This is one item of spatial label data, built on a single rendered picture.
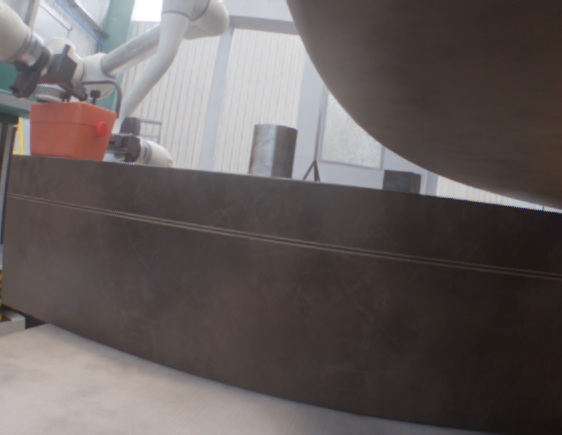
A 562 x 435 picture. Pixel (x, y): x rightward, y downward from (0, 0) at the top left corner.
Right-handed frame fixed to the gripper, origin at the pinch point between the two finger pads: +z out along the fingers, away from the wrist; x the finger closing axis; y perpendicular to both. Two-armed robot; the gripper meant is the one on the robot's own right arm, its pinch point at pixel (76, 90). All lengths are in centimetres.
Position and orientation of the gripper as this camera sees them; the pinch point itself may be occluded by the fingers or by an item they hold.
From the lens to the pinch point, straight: 111.4
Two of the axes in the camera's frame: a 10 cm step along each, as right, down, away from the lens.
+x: -9.5, -1.2, 2.9
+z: 2.6, 2.4, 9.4
